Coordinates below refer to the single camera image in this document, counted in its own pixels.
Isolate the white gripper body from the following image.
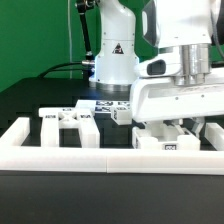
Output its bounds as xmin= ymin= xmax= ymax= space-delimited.
xmin=130 ymin=74 xmax=224 ymax=123

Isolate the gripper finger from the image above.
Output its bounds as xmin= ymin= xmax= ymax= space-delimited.
xmin=192 ymin=118 xmax=205 ymax=137
xmin=164 ymin=119 xmax=184 ymax=135

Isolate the white chair seat part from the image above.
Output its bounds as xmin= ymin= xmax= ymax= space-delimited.
xmin=132 ymin=122 xmax=201 ymax=151

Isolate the white chair back part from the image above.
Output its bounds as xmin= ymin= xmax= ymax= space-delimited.
xmin=39 ymin=107 xmax=100 ymax=148

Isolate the black pole with clamp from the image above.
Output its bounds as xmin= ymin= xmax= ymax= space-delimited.
xmin=75 ymin=0 xmax=96 ymax=66

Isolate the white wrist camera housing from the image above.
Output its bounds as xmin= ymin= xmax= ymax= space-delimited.
xmin=134 ymin=56 xmax=181 ymax=78

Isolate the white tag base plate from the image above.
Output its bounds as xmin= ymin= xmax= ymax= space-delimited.
xmin=76 ymin=100 xmax=130 ymax=113

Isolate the black cable bundle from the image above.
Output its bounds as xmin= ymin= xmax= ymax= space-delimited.
xmin=37 ymin=61 xmax=91 ymax=79

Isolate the white U-shaped frame fence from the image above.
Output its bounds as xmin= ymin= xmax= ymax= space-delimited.
xmin=0 ymin=117 xmax=224 ymax=175

